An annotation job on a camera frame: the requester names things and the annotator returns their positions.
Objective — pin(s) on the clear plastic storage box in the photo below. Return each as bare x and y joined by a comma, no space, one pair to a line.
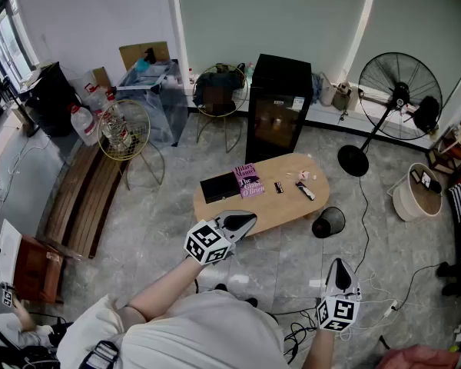
157,102

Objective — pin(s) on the wooden coffee table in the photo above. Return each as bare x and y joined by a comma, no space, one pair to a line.
284,210

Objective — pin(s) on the large clear water jug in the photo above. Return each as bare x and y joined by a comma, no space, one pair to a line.
82,125
115,125
96,98

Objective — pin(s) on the person's right black shoe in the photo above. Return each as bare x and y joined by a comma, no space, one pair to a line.
252,302

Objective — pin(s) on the pink cloth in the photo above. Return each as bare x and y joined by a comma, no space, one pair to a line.
418,358

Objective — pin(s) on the black tablet frame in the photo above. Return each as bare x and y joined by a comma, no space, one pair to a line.
426,179

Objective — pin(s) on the yellow green ball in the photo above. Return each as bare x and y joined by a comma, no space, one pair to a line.
453,348

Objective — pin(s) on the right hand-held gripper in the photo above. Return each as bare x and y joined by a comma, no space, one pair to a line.
338,313

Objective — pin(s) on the brown wooden bench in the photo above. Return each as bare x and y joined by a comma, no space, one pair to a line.
80,206

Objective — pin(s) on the person's left black shoe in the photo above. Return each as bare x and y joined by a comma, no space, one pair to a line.
221,287

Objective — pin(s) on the black standing fan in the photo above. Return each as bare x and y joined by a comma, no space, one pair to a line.
352,161

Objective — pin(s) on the pink book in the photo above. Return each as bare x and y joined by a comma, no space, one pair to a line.
247,181

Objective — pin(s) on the black photo frame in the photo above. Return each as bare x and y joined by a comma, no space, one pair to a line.
416,176

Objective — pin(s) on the black rucksack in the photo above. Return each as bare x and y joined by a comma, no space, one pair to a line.
426,114

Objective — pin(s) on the brown wooden cabinet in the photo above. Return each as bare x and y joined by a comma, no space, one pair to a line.
34,267

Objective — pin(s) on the white panel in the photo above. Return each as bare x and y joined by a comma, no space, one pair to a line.
7,252

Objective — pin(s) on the person's right forearm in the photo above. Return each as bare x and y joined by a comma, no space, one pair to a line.
322,348

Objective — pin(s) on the black cabinet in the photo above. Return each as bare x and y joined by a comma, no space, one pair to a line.
48,98

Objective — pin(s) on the small cardboard piece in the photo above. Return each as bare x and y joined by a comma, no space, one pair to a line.
101,77

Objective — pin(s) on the person's white shirt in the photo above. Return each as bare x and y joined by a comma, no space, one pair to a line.
199,336

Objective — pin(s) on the large cardboard sheet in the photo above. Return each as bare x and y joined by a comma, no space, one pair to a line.
138,52

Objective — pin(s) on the small black card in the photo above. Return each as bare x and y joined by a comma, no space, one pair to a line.
279,187

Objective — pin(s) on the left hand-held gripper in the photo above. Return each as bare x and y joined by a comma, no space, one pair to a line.
205,244

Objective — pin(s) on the blue denim garment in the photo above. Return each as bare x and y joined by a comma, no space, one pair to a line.
316,87

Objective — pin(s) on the person's left forearm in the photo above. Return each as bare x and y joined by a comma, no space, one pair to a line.
165,290

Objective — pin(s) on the dark clothes pile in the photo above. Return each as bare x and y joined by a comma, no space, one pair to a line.
215,87

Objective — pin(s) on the white round side table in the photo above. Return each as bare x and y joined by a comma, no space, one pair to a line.
415,202

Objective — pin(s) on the black box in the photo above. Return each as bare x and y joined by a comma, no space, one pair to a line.
219,187

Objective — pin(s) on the black spray bottle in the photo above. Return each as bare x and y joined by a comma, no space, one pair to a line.
150,54

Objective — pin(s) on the black pouch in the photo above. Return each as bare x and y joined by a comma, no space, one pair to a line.
435,187

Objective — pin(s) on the black glass-door fridge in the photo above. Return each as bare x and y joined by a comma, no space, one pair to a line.
276,102

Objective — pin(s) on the dark snack wrapper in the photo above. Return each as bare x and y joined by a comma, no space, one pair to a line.
305,190

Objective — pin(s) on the teal plastic item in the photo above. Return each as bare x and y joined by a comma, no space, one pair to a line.
142,65

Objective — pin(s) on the wooden chair orange cushion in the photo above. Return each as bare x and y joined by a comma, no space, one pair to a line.
457,148

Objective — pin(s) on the clear plastic bottle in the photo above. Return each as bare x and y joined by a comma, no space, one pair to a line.
301,175

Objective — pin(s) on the black wire waste bin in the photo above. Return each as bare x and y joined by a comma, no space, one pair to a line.
328,223

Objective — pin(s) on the beige tote bag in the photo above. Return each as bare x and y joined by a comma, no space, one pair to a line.
326,92

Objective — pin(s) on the olive green bag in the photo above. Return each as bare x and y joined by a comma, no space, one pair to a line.
343,98

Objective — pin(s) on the person's black shoe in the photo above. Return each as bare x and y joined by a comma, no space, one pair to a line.
221,287
252,302

